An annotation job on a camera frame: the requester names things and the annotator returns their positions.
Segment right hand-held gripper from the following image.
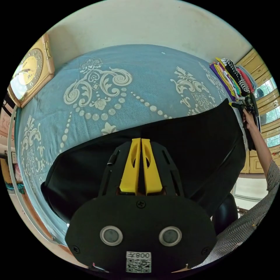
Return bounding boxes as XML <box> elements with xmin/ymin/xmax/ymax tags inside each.
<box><xmin>229</xmin><ymin>94</ymin><xmax>254</xmax><ymax>116</ymax></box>

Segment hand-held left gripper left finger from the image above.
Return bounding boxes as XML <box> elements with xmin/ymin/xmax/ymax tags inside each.
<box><xmin>119</xmin><ymin>138</ymin><xmax>142</xmax><ymax>196</ymax></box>

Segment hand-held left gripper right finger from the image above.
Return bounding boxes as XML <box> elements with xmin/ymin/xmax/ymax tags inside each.
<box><xmin>141</xmin><ymin>138</ymin><xmax>163</xmax><ymax>196</ymax></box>

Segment black pants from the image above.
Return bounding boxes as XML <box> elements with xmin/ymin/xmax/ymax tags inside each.
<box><xmin>40</xmin><ymin>98</ymin><xmax>247</xmax><ymax>224</ymax></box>

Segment person's right forearm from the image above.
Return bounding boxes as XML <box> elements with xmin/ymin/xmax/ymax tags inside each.
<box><xmin>248</xmin><ymin>125</ymin><xmax>275</xmax><ymax>191</ymax></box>

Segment person's right hand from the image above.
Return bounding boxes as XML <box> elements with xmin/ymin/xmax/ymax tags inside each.
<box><xmin>242</xmin><ymin>109</ymin><xmax>256</xmax><ymax>131</ymax></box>

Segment pile of clothes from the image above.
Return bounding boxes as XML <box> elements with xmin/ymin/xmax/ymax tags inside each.
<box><xmin>209</xmin><ymin>57</ymin><xmax>258</xmax><ymax>102</ymax></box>

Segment yellow framed window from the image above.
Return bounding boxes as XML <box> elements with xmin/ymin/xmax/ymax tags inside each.
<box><xmin>236</xmin><ymin>48</ymin><xmax>280</xmax><ymax>174</ymax></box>

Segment bed with blue patterned sheet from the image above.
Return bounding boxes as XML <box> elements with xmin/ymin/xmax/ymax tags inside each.
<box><xmin>14</xmin><ymin>44</ymin><xmax>243</xmax><ymax>243</ymax></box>

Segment person's body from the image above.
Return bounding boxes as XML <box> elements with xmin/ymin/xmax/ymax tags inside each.
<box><xmin>192</xmin><ymin>159</ymin><xmax>280</xmax><ymax>270</ymax></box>

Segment golden square clock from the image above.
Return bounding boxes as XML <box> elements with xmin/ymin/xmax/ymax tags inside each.
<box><xmin>7</xmin><ymin>34</ymin><xmax>55</xmax><ymax>108</ymax></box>

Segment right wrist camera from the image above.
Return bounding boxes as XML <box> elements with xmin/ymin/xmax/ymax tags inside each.
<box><xmin>251</xmin><ymin>93</ymin><xmax>262</xmax><ymax>133</ymax></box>

